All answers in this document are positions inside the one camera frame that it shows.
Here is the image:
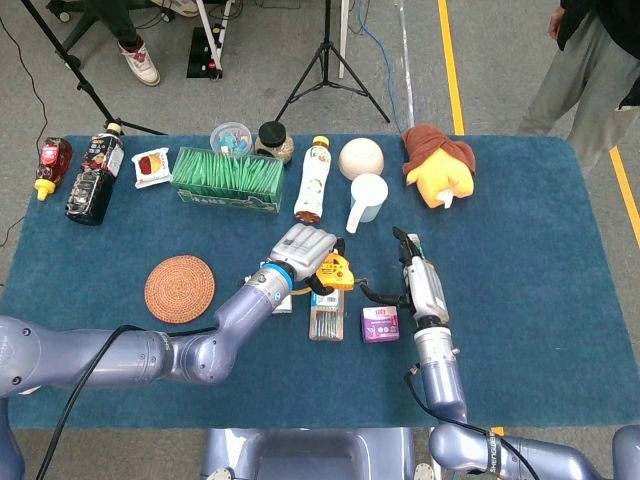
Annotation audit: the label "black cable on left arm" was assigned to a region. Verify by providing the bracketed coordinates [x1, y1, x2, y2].
[34, 323, 221, 480]

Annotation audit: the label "white tea drink bottle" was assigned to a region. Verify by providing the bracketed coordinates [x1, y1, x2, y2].
[293, 135, 334, 223]

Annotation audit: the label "dark soy sauce bottle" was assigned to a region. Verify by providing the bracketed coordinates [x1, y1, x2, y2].
[64, 122, 126, 227]

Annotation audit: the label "clear round container blue clips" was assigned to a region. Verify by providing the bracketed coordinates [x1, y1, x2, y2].
[209, 121, 254, 157]

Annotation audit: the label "yellow tape measure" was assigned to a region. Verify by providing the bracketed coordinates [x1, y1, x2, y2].
[292, 252, 369, 296]

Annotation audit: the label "black tripod stand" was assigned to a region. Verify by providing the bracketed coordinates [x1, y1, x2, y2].
[273, 0, 391, 124]

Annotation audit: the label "white light-blue measuring cup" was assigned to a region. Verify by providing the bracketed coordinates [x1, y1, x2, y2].
[345, 172, 390, 235]

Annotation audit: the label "yellow plush toy brown cloth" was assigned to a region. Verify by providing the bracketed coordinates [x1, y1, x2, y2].
[402, 123, 477, 210]

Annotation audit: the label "beige bowl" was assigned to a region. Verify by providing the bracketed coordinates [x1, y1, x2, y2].
[338, 137, 386, 180]

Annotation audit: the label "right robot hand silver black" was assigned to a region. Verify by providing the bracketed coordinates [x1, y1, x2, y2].
[360, 226, 450, 329]

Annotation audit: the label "green tea bag box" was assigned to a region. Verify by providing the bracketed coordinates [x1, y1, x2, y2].
[170, 146, 286, 214]

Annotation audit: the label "black slanted light stand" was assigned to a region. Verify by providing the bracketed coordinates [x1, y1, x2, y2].
[19, 0, 169, 137]

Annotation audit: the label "standing person grey trousers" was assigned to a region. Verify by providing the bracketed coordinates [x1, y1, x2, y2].
[517, 0, 640, 174]

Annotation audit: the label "blue-grey robot torso base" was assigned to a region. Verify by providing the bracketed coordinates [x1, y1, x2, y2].
[199, 427, 419, 480]

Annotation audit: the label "white upright pole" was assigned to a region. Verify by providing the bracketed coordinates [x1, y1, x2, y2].
[338, 0, 349, 80]

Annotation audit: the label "red sauce bottle yellow cap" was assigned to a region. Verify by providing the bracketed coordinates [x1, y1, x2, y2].
[33, 136, 74, 202]

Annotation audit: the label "seated person white sneaker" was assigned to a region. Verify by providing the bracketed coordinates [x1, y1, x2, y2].
[94, 0, 162, 87]

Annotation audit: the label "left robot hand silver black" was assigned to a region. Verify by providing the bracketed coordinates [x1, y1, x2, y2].
[259, 222, 347, 296]

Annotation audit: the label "small purple box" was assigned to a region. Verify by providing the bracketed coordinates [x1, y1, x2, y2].
[360, 305, 401, 344]

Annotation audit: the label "clear water bottle white cap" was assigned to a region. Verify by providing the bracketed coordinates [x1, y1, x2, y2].
[308, 289, 346, 343]

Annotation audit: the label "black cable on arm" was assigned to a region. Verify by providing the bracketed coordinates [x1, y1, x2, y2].
[403, 372, 556, 480]
[34, 323, 221, 480]

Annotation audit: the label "round woven rattan coaster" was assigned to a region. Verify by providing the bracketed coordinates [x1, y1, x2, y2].
[144, 254, 217, 325]

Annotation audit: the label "blue floor cable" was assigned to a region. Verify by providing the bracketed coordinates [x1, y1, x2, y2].
[349, 0, 404, 135]

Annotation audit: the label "dark office chair base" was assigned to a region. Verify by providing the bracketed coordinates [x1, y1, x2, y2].
[46, 0, 109, 56]

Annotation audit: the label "white red snack packet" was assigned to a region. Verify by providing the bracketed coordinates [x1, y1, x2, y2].
[131, 146, 174, 190]

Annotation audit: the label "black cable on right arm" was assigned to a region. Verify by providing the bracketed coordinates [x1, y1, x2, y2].
[403, 372, 556, 480]

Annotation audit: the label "blue table mat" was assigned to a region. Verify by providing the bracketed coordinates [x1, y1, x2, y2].
[0, 133, 640, 431]

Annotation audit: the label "white slanted frame leg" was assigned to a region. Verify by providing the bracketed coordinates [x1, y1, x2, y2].
[194, 0, 234, 64]

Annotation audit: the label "black floor cable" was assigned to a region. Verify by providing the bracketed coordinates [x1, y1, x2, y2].
[0, 17, 51, 246]

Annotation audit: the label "glass jar black lid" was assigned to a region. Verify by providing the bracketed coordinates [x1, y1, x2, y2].
[254, 120, 295, 165]

